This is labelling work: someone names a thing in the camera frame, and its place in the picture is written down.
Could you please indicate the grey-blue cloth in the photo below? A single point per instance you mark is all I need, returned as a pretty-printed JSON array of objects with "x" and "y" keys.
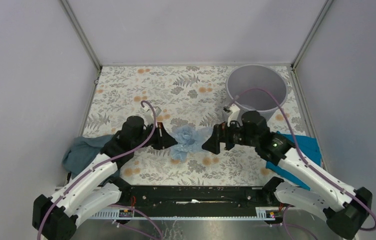
[{"x": 82, "y": 152}]

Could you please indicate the grey plastic trash bin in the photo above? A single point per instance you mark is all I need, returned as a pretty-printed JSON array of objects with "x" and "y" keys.
[{"x": 254, "y": 87}]

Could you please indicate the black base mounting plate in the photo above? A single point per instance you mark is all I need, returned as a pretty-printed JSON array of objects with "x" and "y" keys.
[{"x": 148, "y": 197}]

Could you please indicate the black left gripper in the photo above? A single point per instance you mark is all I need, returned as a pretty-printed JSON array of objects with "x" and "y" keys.
[{"x": 164, "y": 139}]

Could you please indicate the slotted cable duct rail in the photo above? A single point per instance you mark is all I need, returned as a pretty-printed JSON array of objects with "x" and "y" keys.
[{"x": 219, "y": 214}]

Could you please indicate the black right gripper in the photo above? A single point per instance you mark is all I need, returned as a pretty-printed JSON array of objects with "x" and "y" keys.
[{"x": 220, "y": 134}]

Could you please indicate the light blue plastic trash bag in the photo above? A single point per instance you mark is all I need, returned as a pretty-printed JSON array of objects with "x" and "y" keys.
[{"x": 189, "y": 141}]

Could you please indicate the floral patterned table mat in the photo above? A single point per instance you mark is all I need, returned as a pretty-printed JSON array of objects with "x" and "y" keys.
[{"x": 187, "y": 95}]

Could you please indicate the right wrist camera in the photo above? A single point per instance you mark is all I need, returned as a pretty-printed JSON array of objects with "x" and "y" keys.
[{"x": 231, "y": 113}]

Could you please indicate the bright blue cloth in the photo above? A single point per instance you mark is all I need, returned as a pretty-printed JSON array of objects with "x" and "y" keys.
[{"x": 310, "y": 149}]

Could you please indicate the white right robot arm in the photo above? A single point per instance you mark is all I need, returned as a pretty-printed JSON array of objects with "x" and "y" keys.
[{"x": 343, "y": 207}]

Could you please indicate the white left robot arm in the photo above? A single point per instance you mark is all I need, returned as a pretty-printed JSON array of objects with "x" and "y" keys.
[{"x": 58, "y": 216}]

